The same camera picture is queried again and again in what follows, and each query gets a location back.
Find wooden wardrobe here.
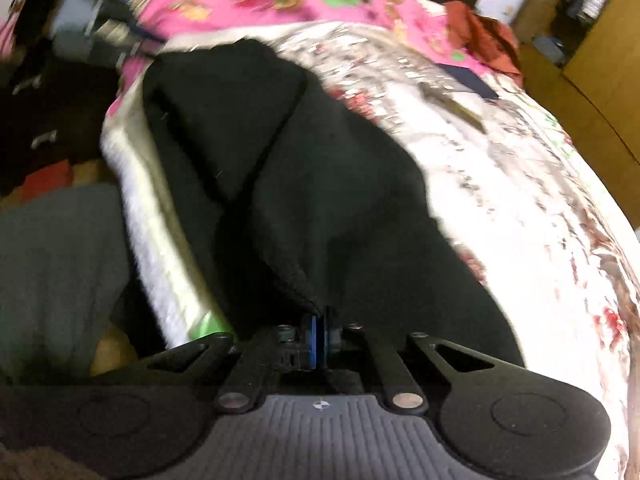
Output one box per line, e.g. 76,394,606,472
514,0,639,229

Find grey green garment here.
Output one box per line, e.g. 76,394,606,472
1,183,130,384

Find dark blue flat case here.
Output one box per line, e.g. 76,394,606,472
438,64,498,100

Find rust red garment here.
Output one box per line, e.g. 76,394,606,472
444,0,524,87

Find floral satin bedspread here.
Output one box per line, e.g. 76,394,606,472
101,20,640,480

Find pink floral blanket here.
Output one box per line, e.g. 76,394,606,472
126,0,489,80

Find black pants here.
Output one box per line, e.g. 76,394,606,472
141,40,523,364

